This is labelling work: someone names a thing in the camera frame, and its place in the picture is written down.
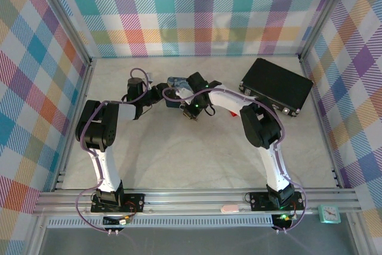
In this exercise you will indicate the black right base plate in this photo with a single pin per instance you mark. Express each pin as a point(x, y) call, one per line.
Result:
point(256, 201)

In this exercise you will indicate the pink white eraser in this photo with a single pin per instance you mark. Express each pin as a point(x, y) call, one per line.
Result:
point(229, 208)

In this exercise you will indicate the aluminium front rail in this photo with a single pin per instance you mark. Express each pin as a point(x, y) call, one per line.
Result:
point(191, 201)

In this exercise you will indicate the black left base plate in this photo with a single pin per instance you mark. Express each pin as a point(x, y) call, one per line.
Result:
point(134, 204)

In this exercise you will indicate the aluminium side floor rail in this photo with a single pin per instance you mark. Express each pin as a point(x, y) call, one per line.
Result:
point(66, 159)
point(329, 147)

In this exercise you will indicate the small controller board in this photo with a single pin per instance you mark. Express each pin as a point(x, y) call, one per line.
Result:
point(125, 221)
point(285, 217)

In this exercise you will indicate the red toy block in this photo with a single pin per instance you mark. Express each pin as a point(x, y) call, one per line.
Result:
point(233, 114)

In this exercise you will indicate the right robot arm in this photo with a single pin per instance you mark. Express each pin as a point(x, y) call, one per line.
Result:
point(273, 159)

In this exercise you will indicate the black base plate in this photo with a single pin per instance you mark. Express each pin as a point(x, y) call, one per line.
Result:
point(134, 204)
point(256, 201)

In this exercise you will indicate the aluminium back floor rail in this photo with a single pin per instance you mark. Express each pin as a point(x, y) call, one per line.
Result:
point(194, 56)

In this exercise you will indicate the aluminium corner post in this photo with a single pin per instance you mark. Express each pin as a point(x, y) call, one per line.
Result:
point(325, 16)
point(65, 19)

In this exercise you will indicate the black briefcase with metal trim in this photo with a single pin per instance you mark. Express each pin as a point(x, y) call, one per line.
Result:
point(274, 84)

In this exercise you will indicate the teal square clock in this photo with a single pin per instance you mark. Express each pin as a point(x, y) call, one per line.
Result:
point(329, 213)

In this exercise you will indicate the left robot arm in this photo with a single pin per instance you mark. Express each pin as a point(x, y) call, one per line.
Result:
point(103, 162)

